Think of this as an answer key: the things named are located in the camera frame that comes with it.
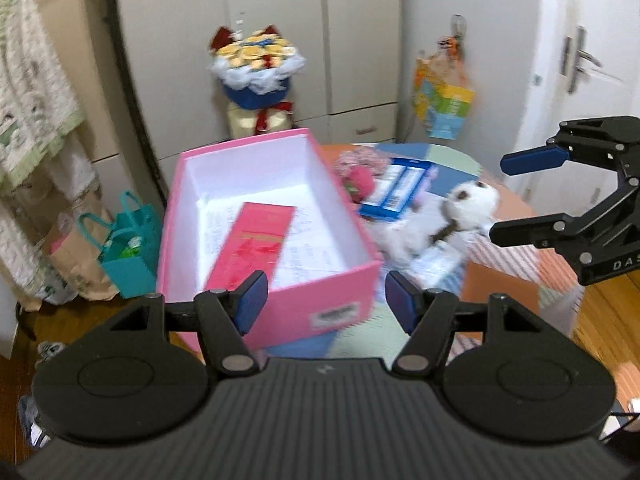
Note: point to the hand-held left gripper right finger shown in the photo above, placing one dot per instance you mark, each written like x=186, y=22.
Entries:
x=400, y=300

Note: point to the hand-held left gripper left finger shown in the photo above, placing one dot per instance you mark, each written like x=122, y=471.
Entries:
x=252, y=300

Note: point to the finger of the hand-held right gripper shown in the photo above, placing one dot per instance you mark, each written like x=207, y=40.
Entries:
x=530, y=232
x=532, y=160

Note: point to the pink cardboard box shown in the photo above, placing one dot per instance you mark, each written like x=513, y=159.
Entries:
x=295, y=310

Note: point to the white plush dog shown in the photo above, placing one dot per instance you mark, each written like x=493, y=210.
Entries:
x=415, y=230

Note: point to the blue and white package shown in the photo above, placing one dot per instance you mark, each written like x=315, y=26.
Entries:
x=395, y=187

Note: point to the clear plastic packet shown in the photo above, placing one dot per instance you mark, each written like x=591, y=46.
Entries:
x=440, y=265

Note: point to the red booklet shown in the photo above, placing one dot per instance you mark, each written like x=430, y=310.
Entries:
x=250, y=245

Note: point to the white paper sheets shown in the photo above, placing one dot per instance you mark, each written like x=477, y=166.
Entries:
x=315, y=240

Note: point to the colourful hanging bag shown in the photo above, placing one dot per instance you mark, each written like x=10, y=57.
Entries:
x=445, y=105

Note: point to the white refrigerator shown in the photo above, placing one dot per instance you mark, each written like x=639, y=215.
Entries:
x=500, y=60

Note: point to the white door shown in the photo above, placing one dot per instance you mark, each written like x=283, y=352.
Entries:
x=620, y=95

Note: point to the teal gift bag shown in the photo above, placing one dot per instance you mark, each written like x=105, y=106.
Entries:
x=132, y=265

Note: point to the red strawberry plush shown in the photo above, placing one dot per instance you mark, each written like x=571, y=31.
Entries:
x=361, y=180

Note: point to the pink floral cloth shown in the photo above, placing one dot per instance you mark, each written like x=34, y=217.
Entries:
x=350, y=157

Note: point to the brown paper bag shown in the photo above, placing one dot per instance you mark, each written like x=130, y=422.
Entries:
x=75, y=270

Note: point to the cream box with red ribbon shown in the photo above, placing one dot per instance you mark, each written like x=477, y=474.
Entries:
x=245, y=120

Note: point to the grey sneaker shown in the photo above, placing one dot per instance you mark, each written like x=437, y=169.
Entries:
x=50, y=349

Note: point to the flower bouquet in blue wrap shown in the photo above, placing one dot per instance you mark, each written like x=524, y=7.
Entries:
x=255, y=60

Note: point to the white wardrobe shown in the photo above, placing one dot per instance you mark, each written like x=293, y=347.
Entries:
x=175, y=60

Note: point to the cream knit cardigan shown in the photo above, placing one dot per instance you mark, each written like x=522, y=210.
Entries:
x=30, y=85

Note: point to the wall hook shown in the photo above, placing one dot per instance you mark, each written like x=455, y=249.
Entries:
x=458, y=25

